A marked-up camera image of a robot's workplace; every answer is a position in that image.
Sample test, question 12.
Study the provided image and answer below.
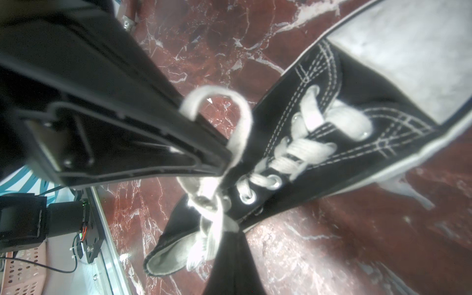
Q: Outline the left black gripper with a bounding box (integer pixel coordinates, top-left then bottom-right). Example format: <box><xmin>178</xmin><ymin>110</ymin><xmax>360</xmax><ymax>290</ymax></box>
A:
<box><xmin>1</xmin><ymin>1</ymin><xmax>230</xmax><ymax>188</ymax></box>

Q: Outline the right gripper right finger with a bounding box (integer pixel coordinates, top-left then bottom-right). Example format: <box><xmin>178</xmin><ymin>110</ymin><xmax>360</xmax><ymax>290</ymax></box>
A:
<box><xmin>237</xmin><ymin>232</ymin><xmax>266</xmax><ymax>295</ymax></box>

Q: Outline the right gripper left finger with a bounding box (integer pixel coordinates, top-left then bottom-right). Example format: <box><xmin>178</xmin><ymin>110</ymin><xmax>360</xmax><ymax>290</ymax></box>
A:
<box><xmin>211</xmin><ymin>233</ymin><xmax>239</xmax><ymax>295</ymax></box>

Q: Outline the white shoelace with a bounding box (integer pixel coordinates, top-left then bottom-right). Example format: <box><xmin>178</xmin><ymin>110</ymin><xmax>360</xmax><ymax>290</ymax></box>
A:
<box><xmin>176</xmin><ymin>84</ymin><xmax>436</xmax><ymax>274</ymax></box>

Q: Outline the black white canvas sneaker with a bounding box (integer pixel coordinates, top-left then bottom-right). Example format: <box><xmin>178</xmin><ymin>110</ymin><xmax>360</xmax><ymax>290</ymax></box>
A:
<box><xmin>144</xmin><ymin>1</ymin><xmax>472</xmax><ymax>277</ymax></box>

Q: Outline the pink perforated basket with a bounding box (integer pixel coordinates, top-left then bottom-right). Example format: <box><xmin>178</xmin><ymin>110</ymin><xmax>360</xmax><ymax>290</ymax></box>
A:
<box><xmin>1</xmin><ymin>242</ymin><xmax>47</xmax><ymax>295</ymax></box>

